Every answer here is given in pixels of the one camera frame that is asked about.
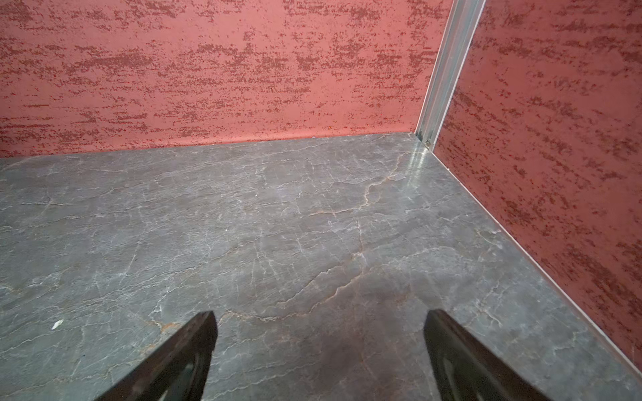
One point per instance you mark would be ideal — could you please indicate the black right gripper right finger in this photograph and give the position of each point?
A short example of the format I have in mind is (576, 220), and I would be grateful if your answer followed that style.
(464, 369)

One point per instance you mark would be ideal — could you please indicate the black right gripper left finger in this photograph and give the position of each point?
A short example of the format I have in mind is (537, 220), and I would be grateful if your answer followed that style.
(177, 370)

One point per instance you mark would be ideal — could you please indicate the aluminium corner post right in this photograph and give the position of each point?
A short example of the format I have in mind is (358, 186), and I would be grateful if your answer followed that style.
(456, 41)

